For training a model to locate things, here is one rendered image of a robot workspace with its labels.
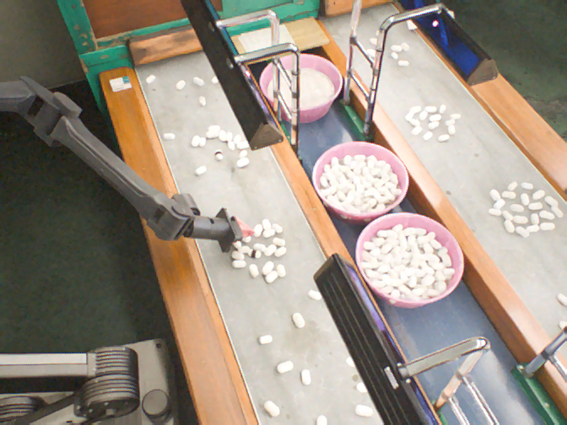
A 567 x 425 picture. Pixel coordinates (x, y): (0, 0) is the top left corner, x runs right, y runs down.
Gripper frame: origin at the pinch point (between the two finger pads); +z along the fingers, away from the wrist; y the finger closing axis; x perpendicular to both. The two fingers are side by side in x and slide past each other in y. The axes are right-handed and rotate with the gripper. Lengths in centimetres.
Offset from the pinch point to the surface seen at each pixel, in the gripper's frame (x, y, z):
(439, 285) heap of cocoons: -21.7, -31.5, 31.4
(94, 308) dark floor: 95, 39, 2
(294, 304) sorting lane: -0.2, -22.8, 3.5
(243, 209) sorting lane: 1.3, 9.6, 2.4
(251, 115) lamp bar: -29.4, 8.3, -15.8
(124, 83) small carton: 10, 69, -15
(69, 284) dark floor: 100, 54, -4
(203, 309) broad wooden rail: 10.7, -16.5, -14.6
